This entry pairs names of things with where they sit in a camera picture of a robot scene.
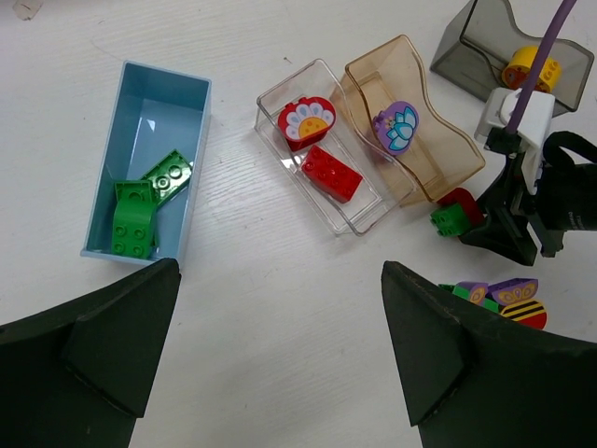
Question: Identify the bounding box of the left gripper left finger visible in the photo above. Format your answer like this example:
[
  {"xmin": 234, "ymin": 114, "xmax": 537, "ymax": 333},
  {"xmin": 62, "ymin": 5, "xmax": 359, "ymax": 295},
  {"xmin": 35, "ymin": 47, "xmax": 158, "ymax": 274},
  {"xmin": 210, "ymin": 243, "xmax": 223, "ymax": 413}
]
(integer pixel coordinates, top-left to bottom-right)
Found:
[{"xmin": 1, "ymin": 259, "xmax": 181, "ymax": 447}]

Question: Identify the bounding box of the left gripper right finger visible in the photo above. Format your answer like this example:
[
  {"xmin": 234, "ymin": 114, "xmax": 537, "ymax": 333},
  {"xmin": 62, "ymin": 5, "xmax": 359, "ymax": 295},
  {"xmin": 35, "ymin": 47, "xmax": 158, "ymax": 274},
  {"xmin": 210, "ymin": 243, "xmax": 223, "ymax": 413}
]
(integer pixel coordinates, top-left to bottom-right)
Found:
[{"xmin": 382, "ymin": 261, "xmax": 596, "ymax": 447}]

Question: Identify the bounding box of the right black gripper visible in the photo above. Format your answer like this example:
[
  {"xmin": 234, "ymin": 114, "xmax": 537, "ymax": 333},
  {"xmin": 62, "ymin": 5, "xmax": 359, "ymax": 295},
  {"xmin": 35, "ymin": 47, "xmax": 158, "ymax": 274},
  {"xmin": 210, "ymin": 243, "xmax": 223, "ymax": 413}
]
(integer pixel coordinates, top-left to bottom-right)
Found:
[{"xmin": 459, "ymin": 131, "xmax": 596, "ymax": 266}]

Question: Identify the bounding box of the red curved lego brick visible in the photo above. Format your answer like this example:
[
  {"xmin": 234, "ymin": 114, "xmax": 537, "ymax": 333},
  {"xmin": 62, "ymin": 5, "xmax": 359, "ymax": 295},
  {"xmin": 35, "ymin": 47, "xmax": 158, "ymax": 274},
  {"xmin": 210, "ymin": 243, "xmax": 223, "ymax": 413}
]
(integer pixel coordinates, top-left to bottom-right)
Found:
[{"xmin": 437, "ymin": 188, "xmax": 485, "ymax": 228}]

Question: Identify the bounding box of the small green lego brick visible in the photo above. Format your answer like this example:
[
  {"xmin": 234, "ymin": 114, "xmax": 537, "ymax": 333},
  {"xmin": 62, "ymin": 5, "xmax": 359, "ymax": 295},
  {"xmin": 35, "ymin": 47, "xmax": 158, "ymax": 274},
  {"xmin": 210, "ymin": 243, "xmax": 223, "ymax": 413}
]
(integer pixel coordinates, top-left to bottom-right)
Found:
[{"xmin": 430, "ymin": 203, "xmax": 471, "ymax": 237}]

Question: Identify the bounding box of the purple butterfly wing lego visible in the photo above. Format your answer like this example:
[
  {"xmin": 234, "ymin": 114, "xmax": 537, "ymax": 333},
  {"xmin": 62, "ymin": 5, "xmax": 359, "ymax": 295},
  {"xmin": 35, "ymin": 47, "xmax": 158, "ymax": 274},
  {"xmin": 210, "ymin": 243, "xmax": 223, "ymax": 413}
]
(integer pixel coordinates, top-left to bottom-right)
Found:
[{"xmin": 488, "ymin": 278, "xmax": 539, "ymax": 306}]

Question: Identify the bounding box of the yellow flower lego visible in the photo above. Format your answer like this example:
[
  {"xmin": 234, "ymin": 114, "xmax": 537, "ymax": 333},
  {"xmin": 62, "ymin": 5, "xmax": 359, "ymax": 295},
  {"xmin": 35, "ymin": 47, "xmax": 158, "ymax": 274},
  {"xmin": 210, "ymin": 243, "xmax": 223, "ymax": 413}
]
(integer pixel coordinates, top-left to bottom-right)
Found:
[{"xmin": 501, "ymin": 45, "xmax": 562, "ymax": 93}]

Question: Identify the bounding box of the purple lotus lego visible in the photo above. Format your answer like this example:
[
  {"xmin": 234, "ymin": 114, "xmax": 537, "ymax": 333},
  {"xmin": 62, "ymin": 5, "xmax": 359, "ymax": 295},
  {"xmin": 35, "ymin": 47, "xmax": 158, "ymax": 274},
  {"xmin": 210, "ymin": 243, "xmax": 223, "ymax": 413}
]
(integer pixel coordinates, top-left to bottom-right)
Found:
[{"xmin": 372, "ymin": 101, "xmax": 419, "ymax": 156}]

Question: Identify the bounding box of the green curved lego brick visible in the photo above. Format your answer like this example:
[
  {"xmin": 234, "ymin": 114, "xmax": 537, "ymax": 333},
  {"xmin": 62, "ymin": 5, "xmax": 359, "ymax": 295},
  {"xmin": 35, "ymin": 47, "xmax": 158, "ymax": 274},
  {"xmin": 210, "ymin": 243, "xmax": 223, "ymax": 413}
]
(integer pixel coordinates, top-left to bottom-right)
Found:
[{"xmin": 111, "ymin": 180, "xmax": 158, "ymax": 259}]

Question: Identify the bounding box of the smoky grey container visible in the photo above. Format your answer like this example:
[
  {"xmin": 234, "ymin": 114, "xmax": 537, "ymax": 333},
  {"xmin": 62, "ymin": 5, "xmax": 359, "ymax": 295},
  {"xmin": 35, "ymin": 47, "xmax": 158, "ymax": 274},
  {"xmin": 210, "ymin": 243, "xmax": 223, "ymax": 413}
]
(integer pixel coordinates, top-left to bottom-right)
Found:
[{"xmin": 430, "ymin": 0, "xmax": 595, "ymax": 117}]

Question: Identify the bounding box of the red long lego brick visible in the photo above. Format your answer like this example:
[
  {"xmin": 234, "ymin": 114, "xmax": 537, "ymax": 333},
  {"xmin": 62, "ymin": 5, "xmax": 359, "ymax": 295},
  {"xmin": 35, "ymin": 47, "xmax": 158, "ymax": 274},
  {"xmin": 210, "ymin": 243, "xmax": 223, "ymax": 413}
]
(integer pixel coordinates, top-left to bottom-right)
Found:
[{"xmin": 301, "ymin": 145, "xmax": 363, "ymax": 203}]

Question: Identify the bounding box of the red flower lego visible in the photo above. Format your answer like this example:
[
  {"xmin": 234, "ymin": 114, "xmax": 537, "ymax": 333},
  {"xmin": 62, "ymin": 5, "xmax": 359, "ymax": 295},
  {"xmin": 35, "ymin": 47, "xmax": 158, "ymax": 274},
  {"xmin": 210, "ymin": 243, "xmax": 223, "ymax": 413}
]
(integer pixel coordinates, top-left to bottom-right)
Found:
[{"xmin": 277, "ymin": 96, "xmax": 337, "ymax": 152}]

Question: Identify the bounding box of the green lego plate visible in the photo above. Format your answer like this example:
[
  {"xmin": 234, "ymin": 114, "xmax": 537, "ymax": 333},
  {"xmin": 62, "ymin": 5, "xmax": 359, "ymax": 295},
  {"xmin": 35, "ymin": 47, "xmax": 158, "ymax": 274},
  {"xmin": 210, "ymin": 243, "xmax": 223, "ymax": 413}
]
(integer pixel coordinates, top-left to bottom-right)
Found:
[{"xmin": 141, "ymin": 149, "xmax": 192, "ymax": 206}]

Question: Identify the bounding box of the blue plastic container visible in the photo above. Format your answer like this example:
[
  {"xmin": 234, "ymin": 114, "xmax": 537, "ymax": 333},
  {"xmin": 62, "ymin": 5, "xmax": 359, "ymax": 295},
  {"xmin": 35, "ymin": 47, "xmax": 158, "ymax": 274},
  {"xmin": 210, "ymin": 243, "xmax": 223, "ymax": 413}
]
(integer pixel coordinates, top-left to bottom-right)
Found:
[{"xmin": 81, "ymin": 62, "xmax": 212, "ymax": 265}]

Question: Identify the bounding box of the orange transparent container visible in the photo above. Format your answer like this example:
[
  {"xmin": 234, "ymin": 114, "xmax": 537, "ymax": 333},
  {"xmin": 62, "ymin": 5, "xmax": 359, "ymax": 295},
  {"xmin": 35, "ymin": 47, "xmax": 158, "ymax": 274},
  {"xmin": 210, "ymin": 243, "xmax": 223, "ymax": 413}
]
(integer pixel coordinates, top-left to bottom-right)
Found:
[{"xmin": 331, "ymin": 35, "xmax": 485, "ymax": 206}]

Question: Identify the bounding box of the green purple butterfly lego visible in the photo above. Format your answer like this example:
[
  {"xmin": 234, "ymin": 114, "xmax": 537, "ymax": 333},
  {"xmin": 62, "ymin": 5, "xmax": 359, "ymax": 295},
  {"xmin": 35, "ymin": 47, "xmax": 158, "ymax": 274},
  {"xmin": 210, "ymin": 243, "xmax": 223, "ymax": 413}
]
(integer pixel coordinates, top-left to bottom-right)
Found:
[{"xmin": 438, "ymin": 281, "xmax": 500, "ymax": 313}]

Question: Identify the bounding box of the clear plastic container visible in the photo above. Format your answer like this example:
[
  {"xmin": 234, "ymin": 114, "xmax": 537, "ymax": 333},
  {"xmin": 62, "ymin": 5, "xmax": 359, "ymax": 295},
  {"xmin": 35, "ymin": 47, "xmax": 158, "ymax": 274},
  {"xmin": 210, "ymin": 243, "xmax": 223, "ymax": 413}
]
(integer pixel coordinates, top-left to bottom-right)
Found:
[{"xmin": 254, "ymin": 59, "xmax": 415, "ymax": 236}]

